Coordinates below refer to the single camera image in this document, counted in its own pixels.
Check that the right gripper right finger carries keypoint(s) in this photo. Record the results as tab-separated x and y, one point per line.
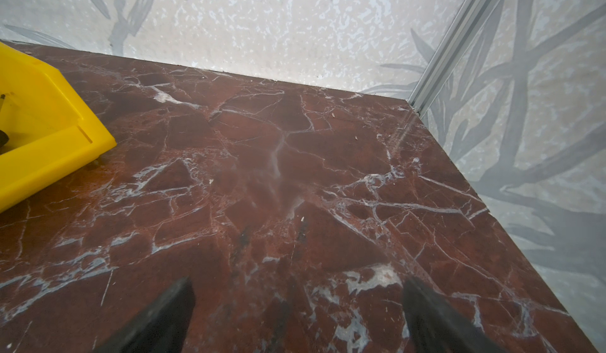
435	326

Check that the green black screwdriver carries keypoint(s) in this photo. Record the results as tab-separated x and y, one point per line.
4	138

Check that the aluminium corner post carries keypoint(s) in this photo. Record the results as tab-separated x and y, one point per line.
467	22

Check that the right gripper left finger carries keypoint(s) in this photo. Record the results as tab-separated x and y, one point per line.
161	327

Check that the yellow plastic bin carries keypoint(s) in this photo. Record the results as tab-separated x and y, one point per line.
52	132

